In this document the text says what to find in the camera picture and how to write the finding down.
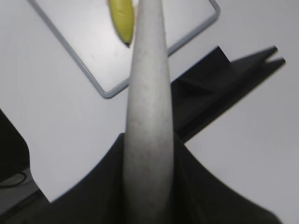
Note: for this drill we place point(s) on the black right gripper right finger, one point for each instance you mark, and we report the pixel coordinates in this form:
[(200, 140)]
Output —
[(201, 198)]

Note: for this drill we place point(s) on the white grey deer cutting board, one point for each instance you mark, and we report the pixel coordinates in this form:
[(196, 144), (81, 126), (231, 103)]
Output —
[(85, 29)]

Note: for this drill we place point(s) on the white handled kitchen knife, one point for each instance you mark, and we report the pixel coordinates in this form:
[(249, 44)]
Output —
[(148, 158)]

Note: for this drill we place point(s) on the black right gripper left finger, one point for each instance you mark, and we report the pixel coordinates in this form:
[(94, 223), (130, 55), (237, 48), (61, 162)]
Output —
[(98, 198)]

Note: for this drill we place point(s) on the black knife stand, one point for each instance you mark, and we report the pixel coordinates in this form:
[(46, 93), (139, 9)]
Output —
[(213, 85)]

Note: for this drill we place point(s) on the yellow plastic banana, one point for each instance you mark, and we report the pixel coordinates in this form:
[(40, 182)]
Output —
[(123, 18)]

